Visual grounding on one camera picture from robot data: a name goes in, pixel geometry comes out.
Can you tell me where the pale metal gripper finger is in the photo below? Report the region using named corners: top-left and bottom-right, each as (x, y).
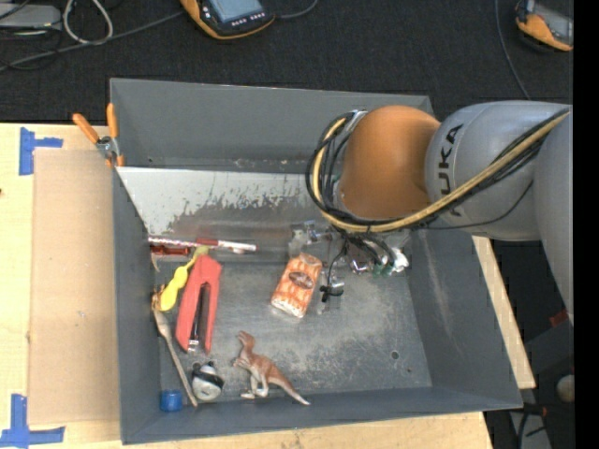
top-left (288, 221), bottom-right (335, 258)
top-left (317, 272), bottom-right (346, 318)

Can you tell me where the orange patterned packet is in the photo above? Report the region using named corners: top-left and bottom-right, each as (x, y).
top-left (270, 251), bottom-right (325, 319)

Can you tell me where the grey metal bin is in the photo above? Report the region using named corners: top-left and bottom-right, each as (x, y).
top-left (108, 78), bottom-right (525, 445)

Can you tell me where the brown toy dinosaur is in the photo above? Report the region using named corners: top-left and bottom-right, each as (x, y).
top-left (231, 329), bottom-right (312, 407)

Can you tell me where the red stapler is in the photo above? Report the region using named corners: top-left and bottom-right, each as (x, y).
top-left (174, 253), bottom-right (224, 355)

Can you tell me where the red-brown flat block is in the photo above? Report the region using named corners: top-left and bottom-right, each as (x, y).
top-left (149, 244), bottom-right (192, 258)

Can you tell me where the yellow plastic toy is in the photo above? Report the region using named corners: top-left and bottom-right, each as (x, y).
top-left (157, 245), bottom-right (211, 313)

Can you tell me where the black and white toy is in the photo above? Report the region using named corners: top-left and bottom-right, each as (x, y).
top-left (190, 359), bottom-right (226, 402)

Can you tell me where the wooden fork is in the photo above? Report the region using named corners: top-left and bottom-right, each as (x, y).
top-left (151, 292), bottom-right (199, 409)

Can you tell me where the blue small cup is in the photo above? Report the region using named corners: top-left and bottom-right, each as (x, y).
top-left (158, 389), bottom-right (184, 413)

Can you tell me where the brown cardboard board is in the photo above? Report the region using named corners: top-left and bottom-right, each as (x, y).
top-left (26, 147), bottom-right (124, 427)

